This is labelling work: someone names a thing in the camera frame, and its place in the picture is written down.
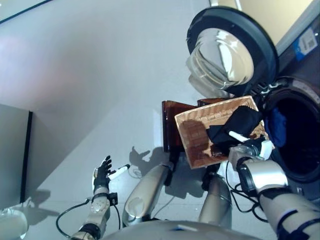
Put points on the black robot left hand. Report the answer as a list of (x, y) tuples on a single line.
[(101, 177)]

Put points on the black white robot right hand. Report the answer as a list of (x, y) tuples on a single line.
[(263, 148)]

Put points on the blue garment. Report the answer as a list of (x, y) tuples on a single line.
[(277, 127)]

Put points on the large black garment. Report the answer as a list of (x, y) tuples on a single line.
[(242, 120)]

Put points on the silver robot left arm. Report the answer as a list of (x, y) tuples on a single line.
[(100, 207)]

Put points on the dark grey washing machine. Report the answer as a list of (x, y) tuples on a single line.
[(287, 65)]

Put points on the silver robot right leg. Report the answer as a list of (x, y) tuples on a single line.
[(217, 200)]

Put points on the rectangular wicker basket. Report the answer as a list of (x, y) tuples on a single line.
[(195, 160)]

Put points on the brown acrylic stand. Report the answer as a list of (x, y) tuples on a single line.
[(170, 125)]

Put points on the grey cabinet panel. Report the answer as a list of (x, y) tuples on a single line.
[(12, 150)]

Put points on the shiny silver rounded cover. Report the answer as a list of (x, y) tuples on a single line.
[(12, 225)]

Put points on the silver robot torso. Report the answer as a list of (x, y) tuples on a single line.
[(187, 231)]

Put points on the round glass washer door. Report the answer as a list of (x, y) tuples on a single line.
[(265, 45)]

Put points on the blue white energy label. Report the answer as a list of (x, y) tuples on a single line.
[(306, 43)]

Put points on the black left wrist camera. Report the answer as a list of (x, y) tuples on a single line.
[(113, 198)]

